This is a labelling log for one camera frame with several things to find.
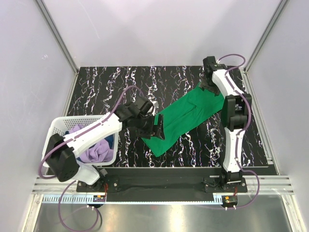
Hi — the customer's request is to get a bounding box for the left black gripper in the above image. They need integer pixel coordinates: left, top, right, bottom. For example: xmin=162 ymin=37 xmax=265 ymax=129
xmin=135 ymin=113 xmax=164 ymax=140

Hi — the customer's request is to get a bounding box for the green t shirt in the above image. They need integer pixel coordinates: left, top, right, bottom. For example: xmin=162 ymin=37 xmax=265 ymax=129
xmin=143 ymin=87 xmax=224 ymax=157

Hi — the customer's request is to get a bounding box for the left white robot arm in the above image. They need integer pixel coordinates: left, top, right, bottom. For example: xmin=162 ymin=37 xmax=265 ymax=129
xmin=42 ymin=97 xmax=165 ymax=191

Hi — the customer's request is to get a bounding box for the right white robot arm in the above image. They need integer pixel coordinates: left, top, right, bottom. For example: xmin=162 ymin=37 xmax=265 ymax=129
xmin=199 ymin=56 xmax=252 ymax=192

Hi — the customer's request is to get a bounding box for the dark blue t shirt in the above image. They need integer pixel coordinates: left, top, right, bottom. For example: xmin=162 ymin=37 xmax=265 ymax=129
xmin=104 ymin=135 xmax=114 ymax=149

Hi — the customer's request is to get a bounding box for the lilac t shirt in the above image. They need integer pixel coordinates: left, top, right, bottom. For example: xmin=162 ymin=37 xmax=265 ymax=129
xmin=76 ymin=139 xmax=114 ymax=163

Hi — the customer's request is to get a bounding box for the left orange connector box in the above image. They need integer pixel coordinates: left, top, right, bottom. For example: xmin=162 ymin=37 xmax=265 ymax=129
xmin=93 ymin=195 xmax=106 ymax=203

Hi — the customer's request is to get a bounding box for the orange connector box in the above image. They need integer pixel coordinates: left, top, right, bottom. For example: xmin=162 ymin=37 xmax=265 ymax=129
xmin=223 ymin=195 xmax=238 ymax=204
xmin=93 ymin=195 xmax=106 ymax=203

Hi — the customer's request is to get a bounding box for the right orange connector box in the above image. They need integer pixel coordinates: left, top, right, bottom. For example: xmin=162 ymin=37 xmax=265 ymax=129
xmin=223 ymin=195 xmax=238 ymax=204

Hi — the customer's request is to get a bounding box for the white plastic laundry basket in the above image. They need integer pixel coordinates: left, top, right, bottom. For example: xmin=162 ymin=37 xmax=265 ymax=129
xmin=42 ymin=114 xmax=122 ymax=166

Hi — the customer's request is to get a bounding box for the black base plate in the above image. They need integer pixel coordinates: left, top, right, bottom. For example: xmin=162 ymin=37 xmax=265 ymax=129
xmin=76 ymin=167 xmax=248 ymax=203

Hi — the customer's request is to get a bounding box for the left aluminium frame post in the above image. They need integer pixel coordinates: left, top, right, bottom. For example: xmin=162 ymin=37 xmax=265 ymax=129
xmin=34 ymin=0 xmax=79 ymax=74

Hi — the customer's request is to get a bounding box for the aluminium frame post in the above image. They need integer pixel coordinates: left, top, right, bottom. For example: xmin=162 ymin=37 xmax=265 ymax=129
xmin=243 ymin=0 xmax=289 ymax=73
xmin=34 ymin=0 xmax=79 ymax=74

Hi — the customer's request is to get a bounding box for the white slotted cable duct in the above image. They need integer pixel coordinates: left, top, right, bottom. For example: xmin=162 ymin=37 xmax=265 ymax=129
xmin=42 ymin=195 xmax=226 ymax=205

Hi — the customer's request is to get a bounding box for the right aluminium frame post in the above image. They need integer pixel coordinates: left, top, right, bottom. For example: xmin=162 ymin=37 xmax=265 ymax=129
xmin=243 ymin=0 xmax=289 ymax=73

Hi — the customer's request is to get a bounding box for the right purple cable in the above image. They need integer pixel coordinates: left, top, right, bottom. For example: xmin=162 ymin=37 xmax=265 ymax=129
xmin=235 ymin=169 xmax=261 ymax=209

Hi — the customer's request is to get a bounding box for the purple cable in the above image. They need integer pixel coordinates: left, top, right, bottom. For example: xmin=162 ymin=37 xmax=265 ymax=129
xmin=235 ymin=169 xmax=261 ymax=209
xmin=57 ymin=180 xmax=104 ymax=230

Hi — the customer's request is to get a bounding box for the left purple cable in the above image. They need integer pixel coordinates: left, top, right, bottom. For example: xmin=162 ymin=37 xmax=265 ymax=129
xmin=57 ymin=180 xmax=104 ymax=230

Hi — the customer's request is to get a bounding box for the aluminium front rail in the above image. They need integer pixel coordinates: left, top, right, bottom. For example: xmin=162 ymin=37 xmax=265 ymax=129
xmin=32 ymin=175 xmax=294 ymax=195

